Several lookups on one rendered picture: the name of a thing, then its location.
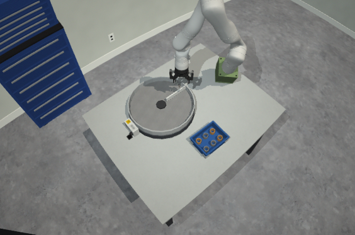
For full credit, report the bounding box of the grey round turntable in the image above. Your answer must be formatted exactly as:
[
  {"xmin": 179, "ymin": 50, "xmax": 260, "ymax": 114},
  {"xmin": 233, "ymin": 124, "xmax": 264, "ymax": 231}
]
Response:
[{"xmin": 124, "ymin": 77, "xmax": 195, "ymax": 140}]

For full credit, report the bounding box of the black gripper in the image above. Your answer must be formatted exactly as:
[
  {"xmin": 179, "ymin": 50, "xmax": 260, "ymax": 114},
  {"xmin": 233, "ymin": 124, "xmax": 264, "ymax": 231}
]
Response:
[{"xmin": 169, "ymin": 68, "xmax": 194, "ymax": 85}]

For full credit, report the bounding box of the blue plastic crate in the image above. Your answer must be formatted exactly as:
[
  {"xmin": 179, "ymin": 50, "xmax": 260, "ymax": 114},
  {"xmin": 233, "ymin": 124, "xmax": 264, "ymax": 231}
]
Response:
[{"xmin": 189, "ymin": 121, "xmax": 229, "ymax": 159}]

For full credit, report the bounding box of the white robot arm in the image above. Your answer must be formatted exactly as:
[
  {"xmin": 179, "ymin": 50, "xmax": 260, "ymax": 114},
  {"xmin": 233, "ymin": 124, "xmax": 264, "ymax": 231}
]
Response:
[{"xmin": 172, "ymin": 0, "xmax": 247, "ymax": 74}]

